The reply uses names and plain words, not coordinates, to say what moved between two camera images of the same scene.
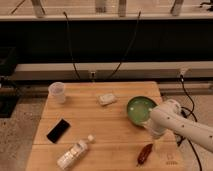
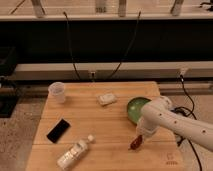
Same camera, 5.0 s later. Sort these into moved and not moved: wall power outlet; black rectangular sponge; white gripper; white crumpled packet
Moved: white gripper
Not moved: black rectangular sponge; wall power outlet; white crumpled packet
